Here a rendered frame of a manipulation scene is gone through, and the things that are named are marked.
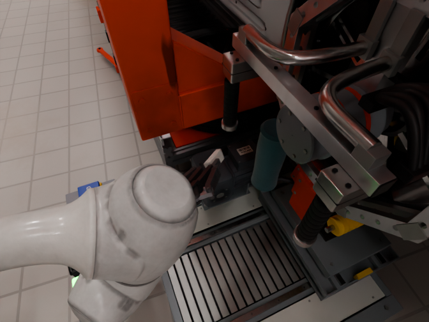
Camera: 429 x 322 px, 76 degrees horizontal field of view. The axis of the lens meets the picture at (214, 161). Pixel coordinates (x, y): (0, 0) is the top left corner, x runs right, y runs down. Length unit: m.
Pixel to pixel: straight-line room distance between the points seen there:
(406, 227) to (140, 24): 0.77
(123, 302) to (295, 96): 0.40
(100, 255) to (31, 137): 1.82
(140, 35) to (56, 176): 1.16
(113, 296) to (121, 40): 0.61
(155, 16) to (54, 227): 0.61
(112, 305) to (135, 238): 0.17
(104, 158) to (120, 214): 1.48
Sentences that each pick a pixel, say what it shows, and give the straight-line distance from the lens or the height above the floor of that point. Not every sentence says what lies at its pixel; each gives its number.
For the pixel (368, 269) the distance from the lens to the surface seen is 1.28.
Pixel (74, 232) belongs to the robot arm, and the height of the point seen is 1.00.
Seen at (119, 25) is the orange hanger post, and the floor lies 0.94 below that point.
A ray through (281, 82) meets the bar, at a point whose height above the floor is 0.98.
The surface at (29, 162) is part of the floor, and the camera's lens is 1.94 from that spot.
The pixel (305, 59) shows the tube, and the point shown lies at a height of 1.00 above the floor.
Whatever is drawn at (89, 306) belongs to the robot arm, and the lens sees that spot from 0.44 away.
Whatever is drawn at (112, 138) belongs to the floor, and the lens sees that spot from 1.85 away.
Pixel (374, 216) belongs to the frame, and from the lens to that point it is 0.74.
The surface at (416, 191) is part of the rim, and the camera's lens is 0.85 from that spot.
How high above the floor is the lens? 1.26
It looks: 52 degrees down
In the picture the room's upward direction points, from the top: straight up
